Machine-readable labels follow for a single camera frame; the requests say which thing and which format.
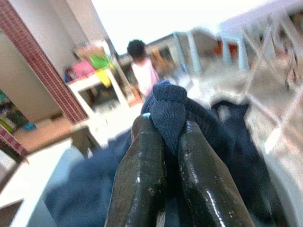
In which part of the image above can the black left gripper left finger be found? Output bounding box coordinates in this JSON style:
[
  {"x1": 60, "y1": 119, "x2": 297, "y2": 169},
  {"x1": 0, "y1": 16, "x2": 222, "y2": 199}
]
[{"x1": 105, "y1": 115, "x2": 168, "y2": 227}]

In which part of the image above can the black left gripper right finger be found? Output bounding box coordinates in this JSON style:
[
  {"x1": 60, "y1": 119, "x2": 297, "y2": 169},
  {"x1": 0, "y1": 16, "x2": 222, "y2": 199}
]
[{"x1": 177, "y1": 120, "x2": 256, "y2": 227}]

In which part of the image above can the navy blue garment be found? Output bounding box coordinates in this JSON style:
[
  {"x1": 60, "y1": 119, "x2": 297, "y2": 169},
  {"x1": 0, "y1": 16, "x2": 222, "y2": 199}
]
[{"x1": 45, "y1": 80, "x2": 292, "y2": 227}]

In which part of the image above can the child in pink top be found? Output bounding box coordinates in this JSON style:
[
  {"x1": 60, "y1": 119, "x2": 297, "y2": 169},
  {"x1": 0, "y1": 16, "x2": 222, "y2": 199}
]
[{"x1": 126, "y1": 39, "x2": 160, "y2": 95}]

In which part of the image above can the yellow plastic toy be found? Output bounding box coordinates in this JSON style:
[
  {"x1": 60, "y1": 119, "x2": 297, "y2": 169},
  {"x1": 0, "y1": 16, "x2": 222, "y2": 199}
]
[{"x1": 94, "y1": 70, "x2": 112, "y2": 87}]

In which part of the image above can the white open shelf table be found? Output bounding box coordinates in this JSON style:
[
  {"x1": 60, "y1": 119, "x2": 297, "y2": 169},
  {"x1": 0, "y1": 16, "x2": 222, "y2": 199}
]
[{"x1": 67, "y1": 68, "x2": 130, "y2": 112}]

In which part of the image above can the pink plastic toy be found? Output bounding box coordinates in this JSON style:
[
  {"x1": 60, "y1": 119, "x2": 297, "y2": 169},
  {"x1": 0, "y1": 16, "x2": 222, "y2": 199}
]
[{"x1": 72, "y1": 60, "x2": 95, "y2": 78}]

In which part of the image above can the green plastic toy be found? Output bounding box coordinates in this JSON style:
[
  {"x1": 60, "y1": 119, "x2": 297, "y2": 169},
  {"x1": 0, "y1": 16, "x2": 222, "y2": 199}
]
[{"x1": 89, "y1": 54, "x2": 111, "y2": 70}]

